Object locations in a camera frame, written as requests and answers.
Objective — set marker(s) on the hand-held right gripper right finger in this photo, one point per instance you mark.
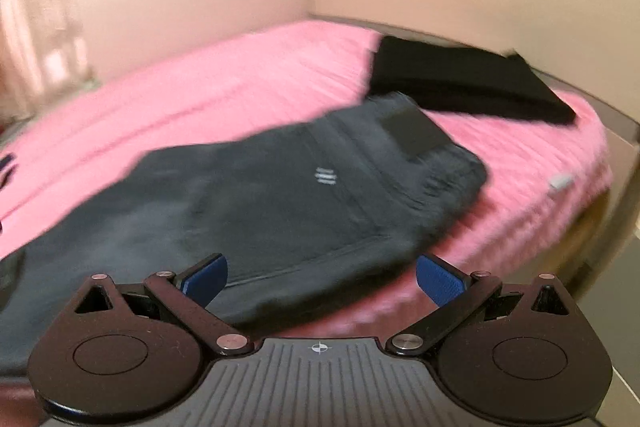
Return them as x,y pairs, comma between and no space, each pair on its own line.
440,279

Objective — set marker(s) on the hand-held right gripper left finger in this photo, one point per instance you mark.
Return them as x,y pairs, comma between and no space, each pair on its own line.
207,277

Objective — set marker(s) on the dark grey jeans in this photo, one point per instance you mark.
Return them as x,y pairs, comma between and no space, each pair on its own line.
275,207

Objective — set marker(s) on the white blanket label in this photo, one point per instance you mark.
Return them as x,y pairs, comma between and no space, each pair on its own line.
562,181

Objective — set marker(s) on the pink ribbed blanket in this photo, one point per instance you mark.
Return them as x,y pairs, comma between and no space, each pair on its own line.
200,97

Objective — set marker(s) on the black folded garment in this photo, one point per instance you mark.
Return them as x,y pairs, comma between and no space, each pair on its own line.
450,82

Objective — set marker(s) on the dark blue striped cloth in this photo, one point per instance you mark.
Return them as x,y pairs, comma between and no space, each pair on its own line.
7,169

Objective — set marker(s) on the light curtain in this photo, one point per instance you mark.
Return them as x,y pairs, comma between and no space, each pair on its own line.
40,7

